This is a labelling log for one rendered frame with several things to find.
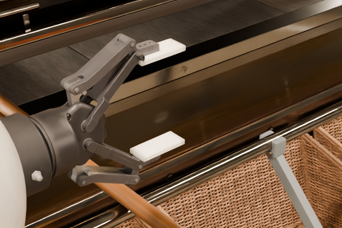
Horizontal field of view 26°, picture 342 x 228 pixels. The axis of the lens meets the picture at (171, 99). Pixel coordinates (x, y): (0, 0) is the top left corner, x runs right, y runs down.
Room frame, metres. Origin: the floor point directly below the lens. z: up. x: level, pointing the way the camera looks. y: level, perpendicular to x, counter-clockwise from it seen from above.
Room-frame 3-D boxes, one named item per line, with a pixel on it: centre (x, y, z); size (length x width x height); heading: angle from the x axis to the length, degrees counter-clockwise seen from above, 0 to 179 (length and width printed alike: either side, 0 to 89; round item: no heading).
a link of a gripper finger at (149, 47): (0.81, 0.04, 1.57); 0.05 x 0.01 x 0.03; 130
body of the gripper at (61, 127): (0.74, 0.12, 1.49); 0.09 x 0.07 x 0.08; 130
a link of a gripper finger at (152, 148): (0.83, 0.02, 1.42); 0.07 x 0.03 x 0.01; 130
